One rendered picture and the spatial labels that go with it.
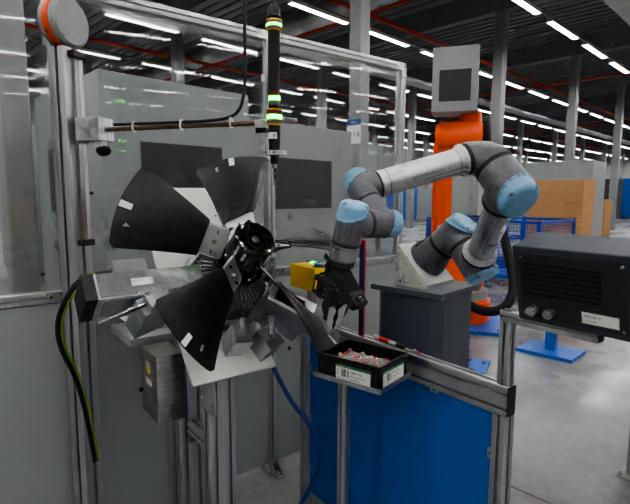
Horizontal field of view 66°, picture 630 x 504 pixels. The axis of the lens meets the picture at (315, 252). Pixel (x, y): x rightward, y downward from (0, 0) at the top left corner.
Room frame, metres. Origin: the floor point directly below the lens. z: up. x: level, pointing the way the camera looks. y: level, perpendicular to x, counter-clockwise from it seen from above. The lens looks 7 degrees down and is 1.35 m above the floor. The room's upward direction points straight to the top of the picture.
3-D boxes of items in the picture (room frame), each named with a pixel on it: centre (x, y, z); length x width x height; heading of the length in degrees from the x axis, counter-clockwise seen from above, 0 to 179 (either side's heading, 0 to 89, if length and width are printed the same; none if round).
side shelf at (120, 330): (1.78, 0.54, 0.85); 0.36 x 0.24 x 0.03; 127
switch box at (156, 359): (1.54, 0.50, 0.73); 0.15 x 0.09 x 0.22; 37
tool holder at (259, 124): (1.41, 0.13, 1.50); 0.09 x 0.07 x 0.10; 72
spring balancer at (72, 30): (1.63, 0.80, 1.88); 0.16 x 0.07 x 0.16; 162
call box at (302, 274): (1.87, 0.01, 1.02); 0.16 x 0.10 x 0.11; 37
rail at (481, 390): (1.55, -0.23, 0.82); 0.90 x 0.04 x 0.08; 37
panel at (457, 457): (1.55, -0.23, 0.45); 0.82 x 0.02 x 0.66; 37
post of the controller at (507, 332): (1.21, -0.49, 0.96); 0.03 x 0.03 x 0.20; 37
